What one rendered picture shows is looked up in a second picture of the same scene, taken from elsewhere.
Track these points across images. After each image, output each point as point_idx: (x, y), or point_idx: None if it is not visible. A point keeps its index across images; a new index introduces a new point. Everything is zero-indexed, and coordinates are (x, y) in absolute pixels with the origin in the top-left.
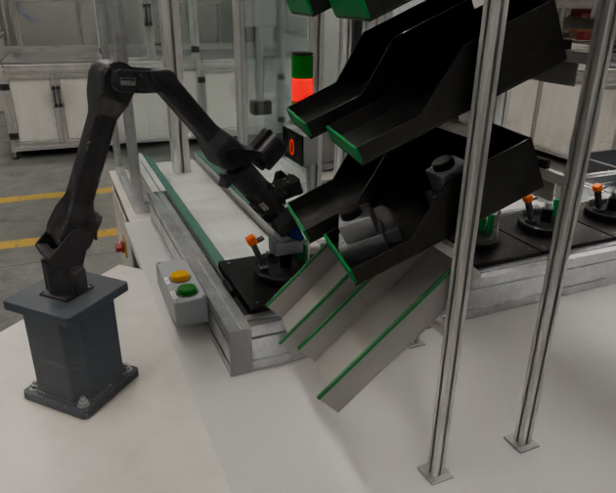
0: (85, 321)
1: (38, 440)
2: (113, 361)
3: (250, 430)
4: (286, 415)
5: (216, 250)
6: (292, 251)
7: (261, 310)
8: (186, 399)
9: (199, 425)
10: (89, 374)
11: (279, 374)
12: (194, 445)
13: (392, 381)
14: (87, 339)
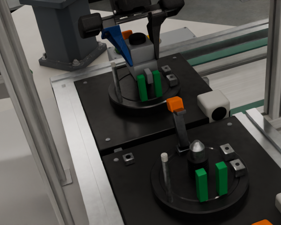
0: (35, 9)
1: (29, 56)
2: (60, 49)
3: None
4: (0, 146)
5: (229, 53)
6: (131, 72)
7: (76, 89)
8: (42, 97)
9: (12, 106)
10: (43, 43)
11: (54, 138)
12: None
13: (10, 218)
14: (38, 21)
